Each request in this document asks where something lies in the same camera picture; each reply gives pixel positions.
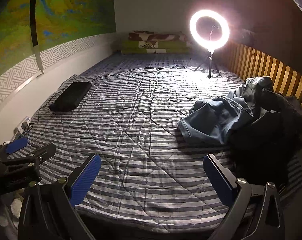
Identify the black tripod stand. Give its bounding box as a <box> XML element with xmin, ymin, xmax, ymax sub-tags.
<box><xmin>193</xmin><ymin>50</ymin><xmax>221</xmax><ymax>79</ymax></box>

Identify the black folded cloth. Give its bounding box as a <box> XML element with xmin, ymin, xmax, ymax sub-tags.
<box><xmin>48</xmin><ymin>81</ymin><xmax>92</xmax><ymax>112</ymax></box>

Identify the ring light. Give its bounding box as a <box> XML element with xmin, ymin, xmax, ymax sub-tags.
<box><xmin>189</xmin><ymin>9</ymin><xmax>230</xmax><ymax>51</ymax></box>

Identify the green folded blanket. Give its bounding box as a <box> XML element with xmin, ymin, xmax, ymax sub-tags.
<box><xmin>120</xmin><ymin>40</ymin><xmax>192</xmax><ymax>55</ymax></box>

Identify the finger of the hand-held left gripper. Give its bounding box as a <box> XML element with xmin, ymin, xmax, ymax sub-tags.
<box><xmin>1</xmin><ymin>143</ymin><xmax>57</xmax><ymax>183</ymax></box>
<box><xmin>0</xmin><ymin>140</ymin><xmax>29</xmax><ymax>165</ymax></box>

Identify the wooden slat railing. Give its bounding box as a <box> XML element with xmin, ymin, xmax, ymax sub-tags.
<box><xmin>226</xmin><ymin>41</ymin><xmax>302</xmax><ymax>120</ymax></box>

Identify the green yellow wall map poster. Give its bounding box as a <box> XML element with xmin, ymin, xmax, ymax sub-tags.
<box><xmin>0</xmin><ymin>0</ymin><xmax>116</xmax><ymax>83</ymax></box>

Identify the brown white patterned pillow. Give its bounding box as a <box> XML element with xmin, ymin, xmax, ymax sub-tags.
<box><xmin>128</xmin><ymin>31</ymin><xmax>189</xmax><ymax>42</ymax></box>

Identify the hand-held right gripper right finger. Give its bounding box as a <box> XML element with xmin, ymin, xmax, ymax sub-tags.
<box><xmin>203</xmin><ymin>153</ymin><xmax>287</xmax><ymax>240</ymax></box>

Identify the white wall socket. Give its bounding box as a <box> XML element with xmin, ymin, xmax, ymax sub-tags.
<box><xmin>13</xmin><ymin>116</ymin><xmax>33</xmax><ymax>135</ymax></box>

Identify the blue denim shirt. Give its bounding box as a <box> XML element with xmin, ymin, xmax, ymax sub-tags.
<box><xmin>178</xmin><ymin>76</ymin><xmax>275</xmax><ymax>145</ymax></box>

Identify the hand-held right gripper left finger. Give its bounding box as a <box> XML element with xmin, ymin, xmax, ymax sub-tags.
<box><xmin>17</xmin><ymin>152</ymin><xmax>102</xmax><ymax>240</ymax></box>

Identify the blue white striped quilt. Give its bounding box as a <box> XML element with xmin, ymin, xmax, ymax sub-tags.
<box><xmin>6</xmin><ymin>52</ymin><xmax>302</xmax><ymax>230</ymax></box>

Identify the black and white hanging strap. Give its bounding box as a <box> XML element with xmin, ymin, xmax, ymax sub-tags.
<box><xmin>30</xmin><ymin>0</ymin><xmax>45</xmax><ymax>75</ymax></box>

